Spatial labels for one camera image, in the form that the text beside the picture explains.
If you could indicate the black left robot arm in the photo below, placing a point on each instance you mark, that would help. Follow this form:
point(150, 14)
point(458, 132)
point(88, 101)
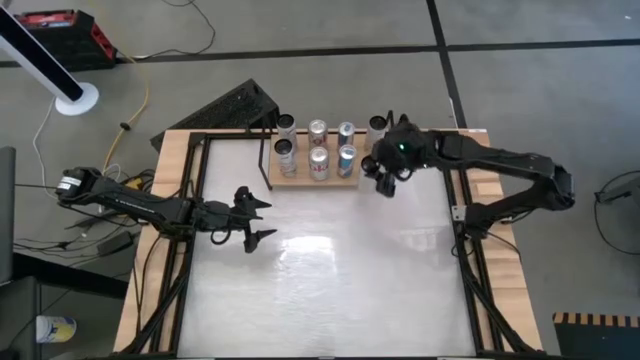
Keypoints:
point(130, 202)

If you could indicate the black perforated metal panel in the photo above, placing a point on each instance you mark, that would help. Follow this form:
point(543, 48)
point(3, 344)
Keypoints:
point(225, 107)

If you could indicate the wooden shelf with black frame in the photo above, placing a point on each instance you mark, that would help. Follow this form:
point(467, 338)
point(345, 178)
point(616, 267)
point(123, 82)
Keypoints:
point(310, 183)

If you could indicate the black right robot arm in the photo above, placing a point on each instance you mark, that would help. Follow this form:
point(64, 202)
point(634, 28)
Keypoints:
point(500, 157)

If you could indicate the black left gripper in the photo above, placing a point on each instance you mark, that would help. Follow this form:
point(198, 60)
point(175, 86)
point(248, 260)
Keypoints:
point(220, 216)

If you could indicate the Red Bull can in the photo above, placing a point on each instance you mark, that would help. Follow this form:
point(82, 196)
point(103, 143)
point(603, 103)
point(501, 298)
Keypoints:
point(346, 131)
point(347, 160)

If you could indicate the red black toolbox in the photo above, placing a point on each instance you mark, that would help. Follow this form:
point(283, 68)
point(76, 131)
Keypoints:
point(75, 40)

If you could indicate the silver slim beverage can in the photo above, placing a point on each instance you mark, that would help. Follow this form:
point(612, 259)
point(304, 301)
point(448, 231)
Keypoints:
point(289, 134)

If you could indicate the black power adapter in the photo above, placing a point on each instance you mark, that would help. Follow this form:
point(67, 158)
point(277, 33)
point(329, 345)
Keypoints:
point(115, 244)

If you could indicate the white yellow Celsius can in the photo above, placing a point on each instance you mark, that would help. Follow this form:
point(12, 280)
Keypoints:
point(377, 131)

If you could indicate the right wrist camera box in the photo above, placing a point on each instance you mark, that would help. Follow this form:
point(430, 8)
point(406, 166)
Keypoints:
point(386, 186)

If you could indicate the Diet Coke can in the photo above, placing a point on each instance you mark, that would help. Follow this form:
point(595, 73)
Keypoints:
point(318, 129)
point(319, 165)

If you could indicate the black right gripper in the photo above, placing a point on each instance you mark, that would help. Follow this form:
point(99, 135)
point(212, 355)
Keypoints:
point(410, 145)

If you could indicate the black yellow striped case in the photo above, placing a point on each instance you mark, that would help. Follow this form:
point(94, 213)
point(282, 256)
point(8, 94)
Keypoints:
point(600, 340)

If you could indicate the white pole with round base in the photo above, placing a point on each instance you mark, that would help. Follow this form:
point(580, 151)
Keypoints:
point(77, 100)

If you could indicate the Celsius Peach Vibe can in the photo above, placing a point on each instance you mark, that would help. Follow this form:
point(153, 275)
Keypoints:
point(286, 162)

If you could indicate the white yellow container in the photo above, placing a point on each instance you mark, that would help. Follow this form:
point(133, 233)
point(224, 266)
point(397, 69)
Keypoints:
point(55, 329)

